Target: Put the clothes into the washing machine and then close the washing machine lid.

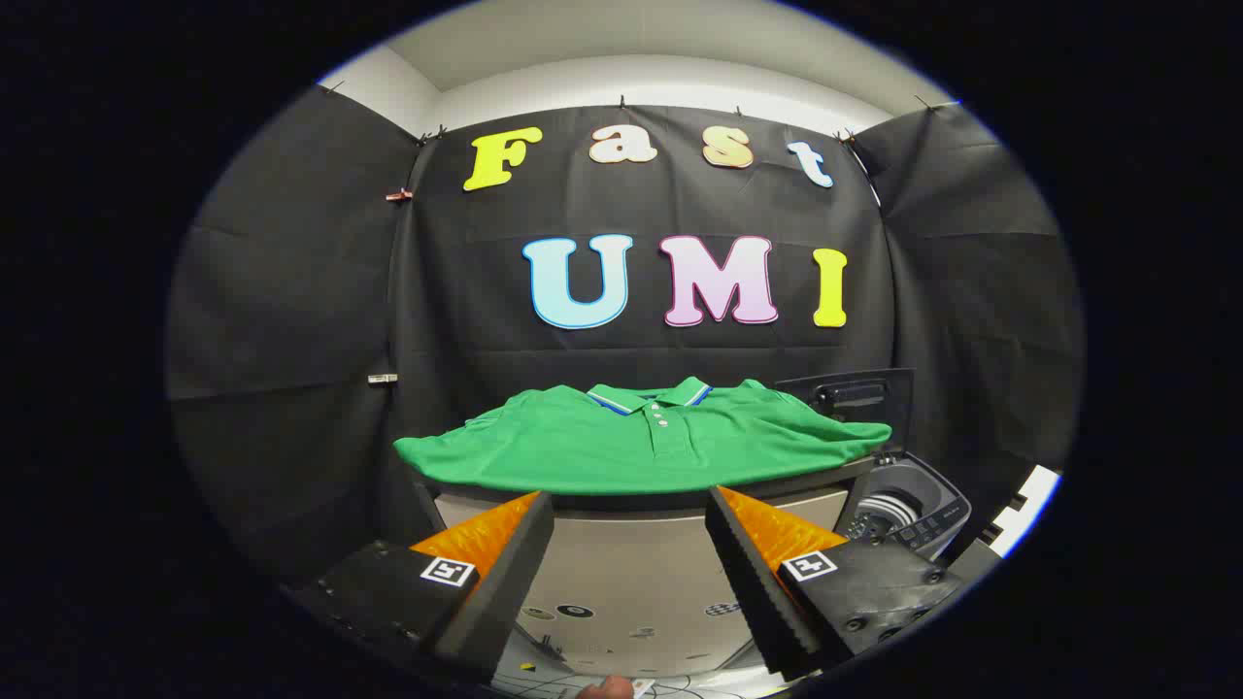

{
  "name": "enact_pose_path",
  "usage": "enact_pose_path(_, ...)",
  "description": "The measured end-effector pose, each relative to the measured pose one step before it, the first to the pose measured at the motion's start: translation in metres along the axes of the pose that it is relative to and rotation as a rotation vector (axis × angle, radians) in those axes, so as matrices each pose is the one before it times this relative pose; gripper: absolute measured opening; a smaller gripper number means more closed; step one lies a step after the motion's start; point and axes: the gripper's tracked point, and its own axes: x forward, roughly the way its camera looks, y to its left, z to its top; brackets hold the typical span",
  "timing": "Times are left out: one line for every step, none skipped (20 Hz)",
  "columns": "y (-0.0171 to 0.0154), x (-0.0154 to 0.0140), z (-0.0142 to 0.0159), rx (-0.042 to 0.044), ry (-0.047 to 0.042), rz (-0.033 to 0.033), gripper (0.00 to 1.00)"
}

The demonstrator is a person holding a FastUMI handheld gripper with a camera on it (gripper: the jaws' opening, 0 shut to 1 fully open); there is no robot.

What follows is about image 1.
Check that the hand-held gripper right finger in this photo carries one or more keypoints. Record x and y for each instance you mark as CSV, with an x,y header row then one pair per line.
x,y
753,573

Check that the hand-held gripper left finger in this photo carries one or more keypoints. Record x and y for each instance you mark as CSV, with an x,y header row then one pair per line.
x,y
505,573

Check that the green polo shirt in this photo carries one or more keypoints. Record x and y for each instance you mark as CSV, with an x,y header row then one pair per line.
x,y
583,447

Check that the grey washing machine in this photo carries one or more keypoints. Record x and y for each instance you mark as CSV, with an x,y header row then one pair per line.
x,y
923,505

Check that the dark washing machine lid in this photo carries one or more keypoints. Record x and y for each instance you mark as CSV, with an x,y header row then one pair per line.
x,y
855,398

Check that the grey table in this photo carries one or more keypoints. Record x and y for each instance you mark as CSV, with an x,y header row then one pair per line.
x,y
631,553

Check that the row of black clips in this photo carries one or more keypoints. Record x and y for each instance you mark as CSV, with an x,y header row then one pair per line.
x,y
621,102

